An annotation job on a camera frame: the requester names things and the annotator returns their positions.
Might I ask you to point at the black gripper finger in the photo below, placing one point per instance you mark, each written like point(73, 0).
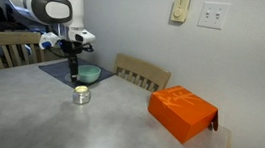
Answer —
point(70, 67)
point(75, 68)

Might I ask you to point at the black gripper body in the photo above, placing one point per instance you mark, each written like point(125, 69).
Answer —
point(73, 47)

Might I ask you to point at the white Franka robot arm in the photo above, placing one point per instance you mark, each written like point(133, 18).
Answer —
point(50, 4)

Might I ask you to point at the small silver candle container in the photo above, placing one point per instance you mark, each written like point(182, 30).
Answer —
point(81, 95)

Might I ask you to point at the blue-grey cloth mat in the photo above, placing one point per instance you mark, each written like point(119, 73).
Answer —
point(55, 70)

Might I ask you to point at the teal bowl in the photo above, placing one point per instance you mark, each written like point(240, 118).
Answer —
point(89, 74)

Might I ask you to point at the light wooden slat-back chair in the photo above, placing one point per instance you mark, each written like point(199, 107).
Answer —
point(7, 39)
point(141, 72)

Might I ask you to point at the orange cardboard box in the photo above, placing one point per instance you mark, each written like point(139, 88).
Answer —
point(181, 115)

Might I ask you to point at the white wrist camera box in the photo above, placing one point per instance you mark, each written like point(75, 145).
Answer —
point(83, 37)

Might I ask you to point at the beige wall thermostat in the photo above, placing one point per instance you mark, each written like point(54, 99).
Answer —
point(180, 9)

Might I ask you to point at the white double switch plate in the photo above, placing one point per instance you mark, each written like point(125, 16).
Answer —
point(214, 15)

